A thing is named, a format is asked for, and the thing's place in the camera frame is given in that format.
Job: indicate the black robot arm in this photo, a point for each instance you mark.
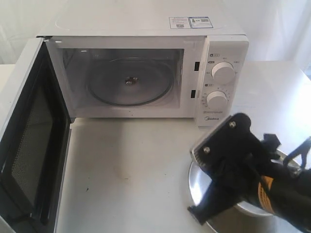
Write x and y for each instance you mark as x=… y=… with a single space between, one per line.
x=245 y=168

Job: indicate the blue white label sticker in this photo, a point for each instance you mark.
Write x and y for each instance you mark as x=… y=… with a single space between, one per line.
x=190 y=23

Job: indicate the lower white control knob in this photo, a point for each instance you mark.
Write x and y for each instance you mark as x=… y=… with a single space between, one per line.
x=216 y=100

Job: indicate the upper white control knob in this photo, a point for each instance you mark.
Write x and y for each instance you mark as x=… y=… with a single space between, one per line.
x=223 y=70

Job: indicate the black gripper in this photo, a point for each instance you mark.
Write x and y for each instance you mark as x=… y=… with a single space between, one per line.
x=238 y=162

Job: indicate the glass microwave turntable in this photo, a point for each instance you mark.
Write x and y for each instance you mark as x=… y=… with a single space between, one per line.
x=132 y=81

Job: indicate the round stainless steel plate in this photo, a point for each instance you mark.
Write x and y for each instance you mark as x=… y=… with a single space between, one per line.
x=282 y=189

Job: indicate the white control knob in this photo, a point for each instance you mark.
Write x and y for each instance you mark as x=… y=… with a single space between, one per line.
x=216 y=100
x=223 y=70

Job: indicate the white microwave door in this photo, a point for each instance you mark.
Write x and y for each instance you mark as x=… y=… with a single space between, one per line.
x=34 y=139

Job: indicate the white microwave oven body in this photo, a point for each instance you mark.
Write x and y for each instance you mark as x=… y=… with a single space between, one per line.
x=89 y=33

